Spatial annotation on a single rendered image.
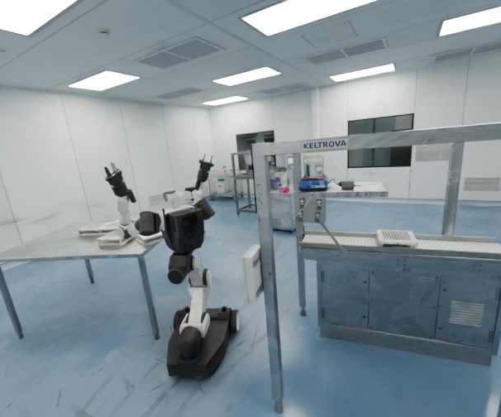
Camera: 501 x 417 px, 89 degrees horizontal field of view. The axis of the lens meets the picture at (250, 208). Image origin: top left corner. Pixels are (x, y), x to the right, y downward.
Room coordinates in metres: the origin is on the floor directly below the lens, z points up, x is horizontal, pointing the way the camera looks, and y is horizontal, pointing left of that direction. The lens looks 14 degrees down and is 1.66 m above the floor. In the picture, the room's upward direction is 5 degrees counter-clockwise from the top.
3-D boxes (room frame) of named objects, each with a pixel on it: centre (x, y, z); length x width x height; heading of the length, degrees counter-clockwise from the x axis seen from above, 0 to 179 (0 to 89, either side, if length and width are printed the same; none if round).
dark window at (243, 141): (8.04, -0.31, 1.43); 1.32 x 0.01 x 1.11; 58
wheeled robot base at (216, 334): (1.84, 0.52, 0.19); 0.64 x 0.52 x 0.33; 173
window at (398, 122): (6.25, -3.16, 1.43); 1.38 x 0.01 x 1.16; 58
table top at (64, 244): (2.62, 1.60, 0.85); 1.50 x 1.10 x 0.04; 83
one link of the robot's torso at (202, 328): (1.81, 0.53, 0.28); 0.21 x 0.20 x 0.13; 173
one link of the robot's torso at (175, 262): (1.73, 0.53, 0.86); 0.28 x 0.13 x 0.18; 173
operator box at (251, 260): (1.26, 0.01, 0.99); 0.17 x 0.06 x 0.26; 159
